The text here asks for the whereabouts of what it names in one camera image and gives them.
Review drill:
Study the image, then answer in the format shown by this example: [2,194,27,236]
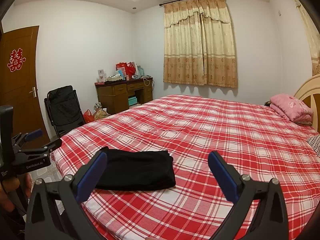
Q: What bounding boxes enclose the black pants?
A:
[95,147,176,191]

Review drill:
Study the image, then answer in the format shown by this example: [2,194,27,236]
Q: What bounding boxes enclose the red plaid bed sheet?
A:
[52,95,319,239]

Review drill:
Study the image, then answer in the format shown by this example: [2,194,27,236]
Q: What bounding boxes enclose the brown wooden door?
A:
[1,25,50,148]

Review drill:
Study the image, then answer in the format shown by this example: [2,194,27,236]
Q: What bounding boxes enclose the dark wooden desk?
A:
[95,77,153,115]

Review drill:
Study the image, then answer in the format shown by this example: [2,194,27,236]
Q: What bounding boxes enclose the red gift bag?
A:
[116,62,136,80]

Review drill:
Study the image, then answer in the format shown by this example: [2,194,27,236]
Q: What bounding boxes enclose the beige side curtain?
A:
[294,0,320,76]

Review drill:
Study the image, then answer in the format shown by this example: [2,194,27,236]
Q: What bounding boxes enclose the striped pillow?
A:
[307,135,320,153]

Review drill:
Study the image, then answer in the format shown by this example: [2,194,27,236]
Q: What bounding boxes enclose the pink folded blanket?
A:
[270,94,313,126]

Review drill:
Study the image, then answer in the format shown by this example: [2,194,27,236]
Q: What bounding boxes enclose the cream wooden headboard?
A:
[295,74,320,112]

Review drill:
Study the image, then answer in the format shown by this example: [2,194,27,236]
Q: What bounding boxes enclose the black folding chair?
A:
[44,85,85,138]

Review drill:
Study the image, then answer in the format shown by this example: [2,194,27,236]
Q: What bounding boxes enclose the left hand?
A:
[1,173,32,212]

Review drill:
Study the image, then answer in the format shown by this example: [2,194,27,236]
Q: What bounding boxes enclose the teal box under desk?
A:
[128,96,138,106]

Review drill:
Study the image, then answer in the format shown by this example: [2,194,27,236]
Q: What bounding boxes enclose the patterned bag on floor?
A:
[93,102,110,121]

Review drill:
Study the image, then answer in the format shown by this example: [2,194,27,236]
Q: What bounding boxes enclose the red plastic bag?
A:
[83,109,94,124]

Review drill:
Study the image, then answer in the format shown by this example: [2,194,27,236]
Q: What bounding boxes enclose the beige window curtain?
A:
[163,0,238,88]

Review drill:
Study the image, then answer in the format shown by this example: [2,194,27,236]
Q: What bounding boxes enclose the white photo card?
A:
[98,69,106,82]

